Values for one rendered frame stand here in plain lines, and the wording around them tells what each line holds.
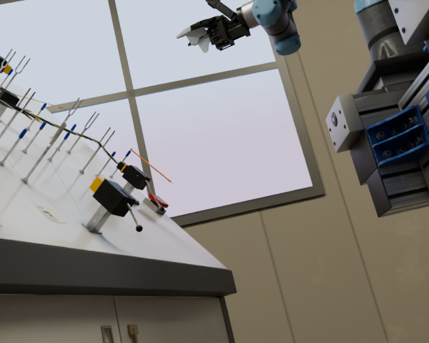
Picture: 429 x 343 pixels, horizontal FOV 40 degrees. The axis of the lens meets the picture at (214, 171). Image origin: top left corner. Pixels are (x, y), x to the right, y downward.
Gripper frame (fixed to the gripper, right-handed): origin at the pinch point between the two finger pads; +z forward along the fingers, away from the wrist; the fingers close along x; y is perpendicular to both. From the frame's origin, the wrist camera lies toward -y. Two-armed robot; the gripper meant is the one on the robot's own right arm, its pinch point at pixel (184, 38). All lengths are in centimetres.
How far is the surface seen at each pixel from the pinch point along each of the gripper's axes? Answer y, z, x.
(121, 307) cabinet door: 73, 8, -61
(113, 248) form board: 62, 6, -62
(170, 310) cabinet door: 77, 8, -41
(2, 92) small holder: 15, 32, -50
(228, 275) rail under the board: 73, 5, -8
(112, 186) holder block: 50, 2, -64
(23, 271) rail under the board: 64, 3, -93
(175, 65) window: -34, 42, 100
